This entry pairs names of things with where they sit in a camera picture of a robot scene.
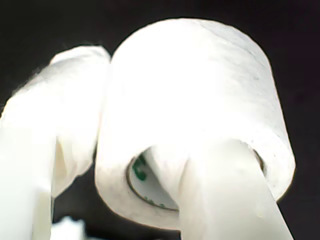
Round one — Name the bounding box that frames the small white tape roll green core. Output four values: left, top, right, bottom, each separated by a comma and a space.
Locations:
94, 17, 297, 231

